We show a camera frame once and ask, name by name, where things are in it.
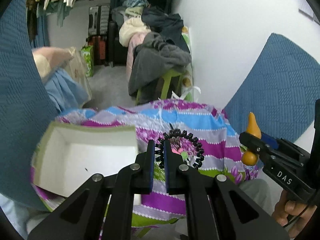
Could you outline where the orange gourd pendant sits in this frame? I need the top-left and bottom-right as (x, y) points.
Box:
(240, 112), (261, 166)

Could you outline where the black spiral hair tie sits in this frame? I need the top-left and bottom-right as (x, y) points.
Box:
(154, 129), (205, 169)

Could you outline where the green hair clip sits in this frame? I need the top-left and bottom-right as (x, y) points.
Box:
(181, 151), (188, 160)

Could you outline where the person's right hand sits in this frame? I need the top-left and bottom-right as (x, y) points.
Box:
(272, 190), (317, 239)

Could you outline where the blue quilted bedspread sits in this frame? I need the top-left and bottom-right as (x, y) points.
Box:
(1, 0), (319, 210)

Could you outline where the colourful striped floral cloth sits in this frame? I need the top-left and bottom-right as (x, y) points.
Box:
(31, 99), (255, 239)

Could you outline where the white cardboard box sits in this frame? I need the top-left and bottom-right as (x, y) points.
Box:
(33, 122), (138, 197)

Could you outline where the pink hair clip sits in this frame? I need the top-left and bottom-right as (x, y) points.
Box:
(171, 148), (183, 154)

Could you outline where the green plastic stool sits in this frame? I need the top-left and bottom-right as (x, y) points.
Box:
(136, 69), (187, 105)

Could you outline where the light blue cloth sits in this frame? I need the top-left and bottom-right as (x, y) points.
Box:
(44, 68), (89, 113)

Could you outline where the grey blanket pile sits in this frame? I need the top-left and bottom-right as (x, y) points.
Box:
(128, 32), (191, 96)

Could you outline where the pink beige pillow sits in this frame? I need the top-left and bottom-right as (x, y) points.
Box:
(32, 47), (73, 83)

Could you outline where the green patterned bag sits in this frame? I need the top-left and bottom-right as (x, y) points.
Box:
(80, 45), (94, 77)

